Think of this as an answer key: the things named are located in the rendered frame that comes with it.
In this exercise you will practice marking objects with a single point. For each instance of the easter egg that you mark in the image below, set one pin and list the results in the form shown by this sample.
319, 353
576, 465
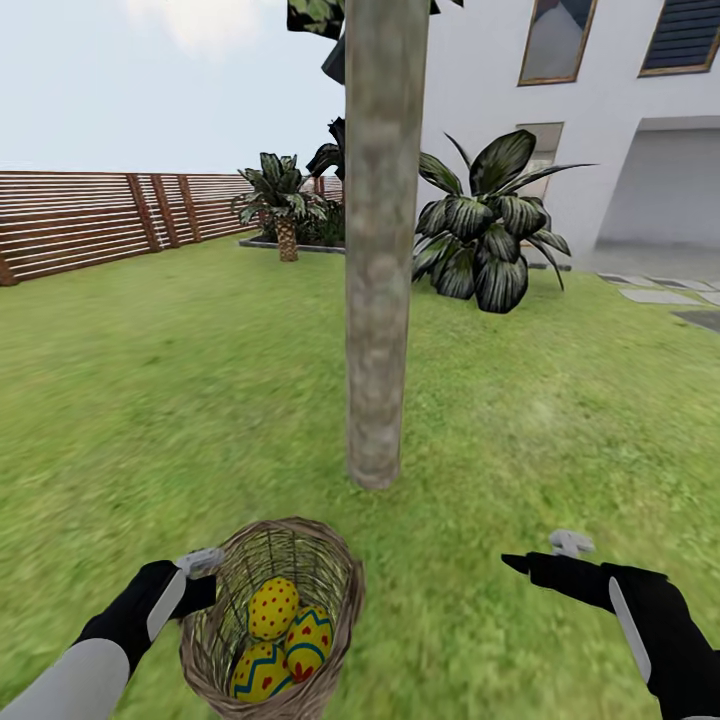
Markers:
308, 642
261, 672
272, 609

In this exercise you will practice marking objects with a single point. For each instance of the wicker basket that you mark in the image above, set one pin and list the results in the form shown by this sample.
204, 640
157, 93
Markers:
311, 555

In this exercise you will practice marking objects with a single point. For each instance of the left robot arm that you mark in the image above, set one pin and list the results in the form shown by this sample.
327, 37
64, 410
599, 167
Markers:
86, 681

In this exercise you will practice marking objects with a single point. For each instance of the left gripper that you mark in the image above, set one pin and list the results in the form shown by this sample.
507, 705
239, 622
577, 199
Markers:
203, 594

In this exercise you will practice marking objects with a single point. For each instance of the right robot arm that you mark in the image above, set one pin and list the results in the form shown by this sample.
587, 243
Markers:
676, 661

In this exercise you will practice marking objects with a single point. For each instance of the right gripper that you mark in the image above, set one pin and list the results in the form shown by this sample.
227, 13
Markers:
555, 572

